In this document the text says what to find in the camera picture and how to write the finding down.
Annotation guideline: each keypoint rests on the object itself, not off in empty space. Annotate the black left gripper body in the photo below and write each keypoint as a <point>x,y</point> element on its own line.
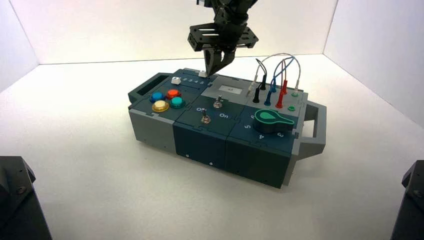
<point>228,34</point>

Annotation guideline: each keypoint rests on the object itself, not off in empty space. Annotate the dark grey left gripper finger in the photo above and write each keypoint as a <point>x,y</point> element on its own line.
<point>212,61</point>
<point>228,59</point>

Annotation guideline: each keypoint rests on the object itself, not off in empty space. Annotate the white slider knob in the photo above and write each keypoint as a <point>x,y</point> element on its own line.
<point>175,80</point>
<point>202,73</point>

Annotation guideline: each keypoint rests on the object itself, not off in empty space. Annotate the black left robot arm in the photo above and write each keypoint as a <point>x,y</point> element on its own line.
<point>232,10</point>

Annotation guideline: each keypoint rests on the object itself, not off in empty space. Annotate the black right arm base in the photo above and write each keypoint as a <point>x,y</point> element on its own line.
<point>410,205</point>

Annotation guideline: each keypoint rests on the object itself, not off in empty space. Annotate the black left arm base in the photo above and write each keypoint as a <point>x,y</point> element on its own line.
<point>18,202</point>

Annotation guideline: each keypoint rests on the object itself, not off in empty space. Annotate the small white display screen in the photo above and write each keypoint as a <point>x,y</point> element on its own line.
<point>231,88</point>

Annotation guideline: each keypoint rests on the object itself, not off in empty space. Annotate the red push button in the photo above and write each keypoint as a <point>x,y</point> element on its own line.
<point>173,94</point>

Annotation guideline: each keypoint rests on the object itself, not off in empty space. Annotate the teal push button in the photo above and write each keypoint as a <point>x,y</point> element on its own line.
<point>177,102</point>

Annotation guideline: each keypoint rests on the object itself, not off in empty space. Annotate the blue push button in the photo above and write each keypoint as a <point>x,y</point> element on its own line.
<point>157,96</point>

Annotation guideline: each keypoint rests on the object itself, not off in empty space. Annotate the yellow push button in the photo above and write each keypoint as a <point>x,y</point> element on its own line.
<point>160,106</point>

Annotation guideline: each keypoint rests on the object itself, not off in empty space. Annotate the green banana socket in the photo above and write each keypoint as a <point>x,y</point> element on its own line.
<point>294,94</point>
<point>291,108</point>

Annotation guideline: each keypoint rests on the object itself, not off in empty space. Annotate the green rotary knob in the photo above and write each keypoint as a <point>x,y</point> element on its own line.
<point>273,121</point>

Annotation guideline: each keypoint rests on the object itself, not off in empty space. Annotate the teal and grey task box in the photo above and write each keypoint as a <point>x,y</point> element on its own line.
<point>198,139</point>

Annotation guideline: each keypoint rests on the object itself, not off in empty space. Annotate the metal toggle switch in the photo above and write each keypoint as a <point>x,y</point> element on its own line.
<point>205,118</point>
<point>217,102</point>

